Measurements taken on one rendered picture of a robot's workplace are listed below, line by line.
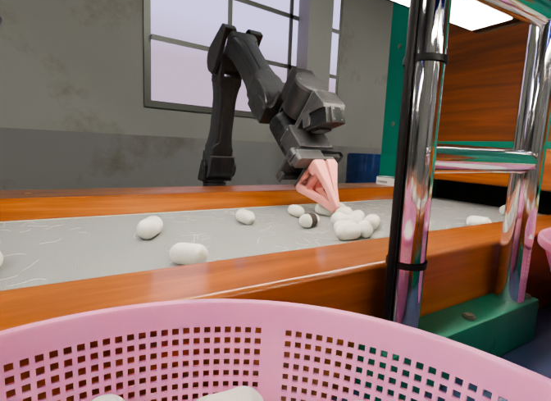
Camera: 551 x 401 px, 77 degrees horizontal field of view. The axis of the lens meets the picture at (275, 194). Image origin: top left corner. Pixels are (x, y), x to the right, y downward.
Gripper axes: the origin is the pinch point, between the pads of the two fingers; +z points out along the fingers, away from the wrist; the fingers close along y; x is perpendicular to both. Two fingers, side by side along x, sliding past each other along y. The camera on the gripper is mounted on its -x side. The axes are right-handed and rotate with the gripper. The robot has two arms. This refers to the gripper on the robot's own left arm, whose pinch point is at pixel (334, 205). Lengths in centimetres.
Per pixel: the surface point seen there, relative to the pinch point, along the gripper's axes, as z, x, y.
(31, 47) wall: -218, 105, -48
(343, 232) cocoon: 8.6, -6.3, -7.7
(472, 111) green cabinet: -14.7, -10.8, 41.8
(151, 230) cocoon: 2.1, -0.6, -26.8
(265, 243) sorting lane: 7.1, -3.5, -16.3
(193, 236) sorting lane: 2.7, 0.4, -22.2
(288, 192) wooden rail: -11.0, 9.5, 1.5
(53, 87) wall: -204, 123, -37
